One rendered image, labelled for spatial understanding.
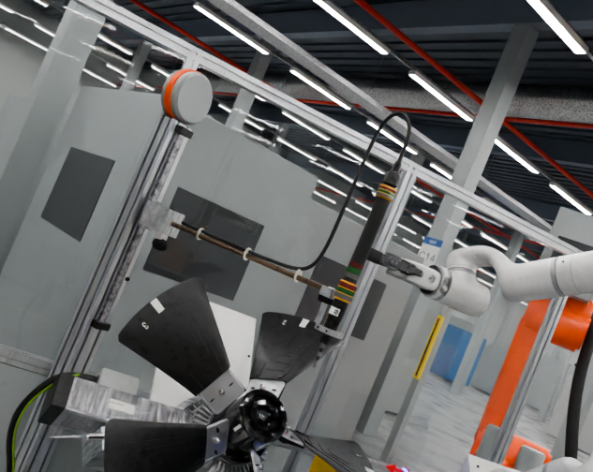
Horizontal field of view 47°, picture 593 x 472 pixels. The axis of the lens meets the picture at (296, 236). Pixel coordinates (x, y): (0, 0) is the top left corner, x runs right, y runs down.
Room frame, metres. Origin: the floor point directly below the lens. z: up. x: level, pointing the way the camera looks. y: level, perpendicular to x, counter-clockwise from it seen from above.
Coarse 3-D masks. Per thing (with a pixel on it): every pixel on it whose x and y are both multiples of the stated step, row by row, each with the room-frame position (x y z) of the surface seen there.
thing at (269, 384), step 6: (252, 384) 1.61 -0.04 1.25; (258, 384) 1.61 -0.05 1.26; (264, 384) 1.60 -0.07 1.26; (270, 384) 1.60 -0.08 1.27; (276, 384) 1.59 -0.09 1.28; (282, 384) 1.58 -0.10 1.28; (246, 390) 1.60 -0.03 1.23; (252, 390) 1.60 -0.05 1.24; (270, 390) 1.58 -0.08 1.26; (276, 390) 1.58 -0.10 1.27
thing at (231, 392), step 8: (224, 376) 1.53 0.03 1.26; (232, 376) 1.52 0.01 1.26; (216, 384) 1.53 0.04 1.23; (224, 384) 1.53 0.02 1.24; (232, 384) 1.53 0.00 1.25; (240, 384) 1.52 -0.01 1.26; (200, 392) 1.53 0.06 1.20; (208, 392) 1.53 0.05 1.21; (216, 392) 1.53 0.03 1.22; (232, 392) 1.53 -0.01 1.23; (240, 392) 1.52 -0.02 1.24; (208, 400) 1.53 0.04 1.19; (216, 400) 1.53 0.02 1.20; (224, 400) 1.53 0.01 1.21; (232, 400) 1.53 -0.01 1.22; (216, 408) 1.53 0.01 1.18; (224, 408) 1.53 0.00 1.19
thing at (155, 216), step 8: (152, 200) 1.91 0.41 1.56; (144, 208) 1.90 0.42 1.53; (152, 208) 1.88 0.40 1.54; (160, 208) 1.86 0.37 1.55; (168, 208) 1.85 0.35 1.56; (144, 216) 1.89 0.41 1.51; (152, 216) 1.87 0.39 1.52; (160, 216) 1.86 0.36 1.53; (168, 216) 1.85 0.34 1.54; (176, 216) 1.88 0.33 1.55; (184, 216) 1.90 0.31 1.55; (144, 224) 1.88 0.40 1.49; (152, 224) 1.87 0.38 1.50; (160, 224) 1.85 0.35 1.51; (168, 224) 1.86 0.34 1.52; (160, 232) 1.85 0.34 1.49; (168, 232) 1.87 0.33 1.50; (176, 232) 1.90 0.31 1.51
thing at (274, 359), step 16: (272, 320) 1.77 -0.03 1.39; (272, 336) 1.73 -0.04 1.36; (288, 336) 1.72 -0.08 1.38; (304, 336) 1.72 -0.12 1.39; (256, 352) 1.69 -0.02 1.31; (272, 352) 1.68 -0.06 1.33; (288, 352) 1.67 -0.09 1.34; (304, 352) 1.67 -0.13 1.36; (256, 368) 1.65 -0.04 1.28; (272, 368) 1.63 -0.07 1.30; (288, 368) 1.62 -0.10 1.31; (304, 368) 1.62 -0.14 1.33
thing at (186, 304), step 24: (192, 288) 1.56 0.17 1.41; (144, 312) 1.53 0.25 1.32; (168, 312) 1.54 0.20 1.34; (192, 312) 1.54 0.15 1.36; (120, 336) 1.52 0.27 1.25; (144, 336) 1.52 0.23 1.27; (168, 336) 1.53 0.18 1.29; (192, 336) 1.53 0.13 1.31; (216, 336) 1.53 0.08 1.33; (168, 360) 1.53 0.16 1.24; (192, 360) 1.53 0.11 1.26; (216, 360) 1.52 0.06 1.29; (192, 384) 1.53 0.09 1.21
